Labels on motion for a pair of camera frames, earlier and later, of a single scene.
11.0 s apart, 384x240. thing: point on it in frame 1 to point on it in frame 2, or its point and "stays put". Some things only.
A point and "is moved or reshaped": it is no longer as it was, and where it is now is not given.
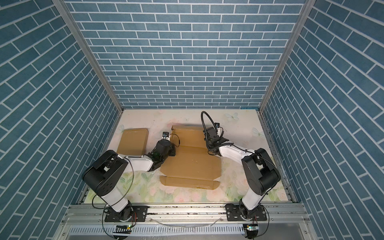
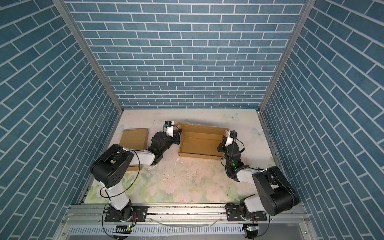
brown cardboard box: (133, 142) stays put
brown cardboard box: (193, 165) is moved or reshaped
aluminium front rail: (183, 214) stays put
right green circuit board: (251, 227) stays put
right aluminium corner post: (308, 6) stays put
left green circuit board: (123, 229) stays put
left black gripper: (172, 148) to (176, 135)
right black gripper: (208, 143) to (220, 149)
